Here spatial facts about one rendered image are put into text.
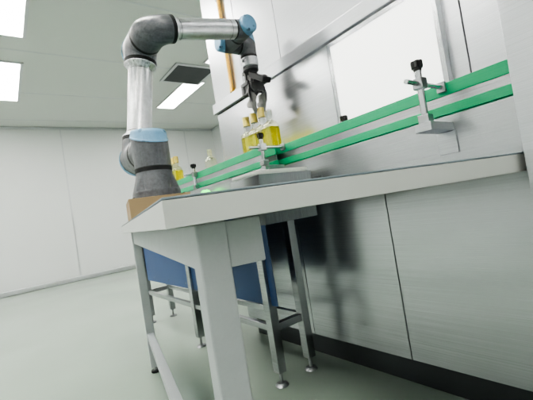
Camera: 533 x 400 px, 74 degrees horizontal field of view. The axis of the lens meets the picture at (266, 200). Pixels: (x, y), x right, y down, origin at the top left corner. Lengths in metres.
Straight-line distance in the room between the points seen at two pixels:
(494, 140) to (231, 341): 0.74
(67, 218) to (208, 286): 6.67
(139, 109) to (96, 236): 5.88
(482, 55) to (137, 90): 1.10
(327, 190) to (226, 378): 0.27
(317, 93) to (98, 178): 6.08
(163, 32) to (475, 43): 0.97
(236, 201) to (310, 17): 1.32
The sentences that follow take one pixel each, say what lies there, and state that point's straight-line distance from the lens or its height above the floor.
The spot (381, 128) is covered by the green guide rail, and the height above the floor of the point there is 0.90.
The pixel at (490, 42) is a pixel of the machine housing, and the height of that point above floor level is 1.08.
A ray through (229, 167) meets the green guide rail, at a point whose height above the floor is 0.93.
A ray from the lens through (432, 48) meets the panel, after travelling 1.27.
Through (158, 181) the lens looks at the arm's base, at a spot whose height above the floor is 0.86.
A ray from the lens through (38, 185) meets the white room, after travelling 7.11.
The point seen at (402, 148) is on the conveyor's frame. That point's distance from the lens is 1.06.
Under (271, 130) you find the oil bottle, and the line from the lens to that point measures 1.52.
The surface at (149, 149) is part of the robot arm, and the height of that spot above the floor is 0.96.
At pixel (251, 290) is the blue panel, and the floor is 0.38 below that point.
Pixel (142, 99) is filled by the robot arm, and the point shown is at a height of 1.17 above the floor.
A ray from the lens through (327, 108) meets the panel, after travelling 1.49.
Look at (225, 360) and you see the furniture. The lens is 0.48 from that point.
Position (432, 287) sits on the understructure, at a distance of 1.34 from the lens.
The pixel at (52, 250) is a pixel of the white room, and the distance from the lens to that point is 7.05.
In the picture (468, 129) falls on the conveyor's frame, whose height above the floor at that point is 0.83.
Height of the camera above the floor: 0.72
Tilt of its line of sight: 1 degrees up
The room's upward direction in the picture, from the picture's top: 9 degrees counter-clockwise
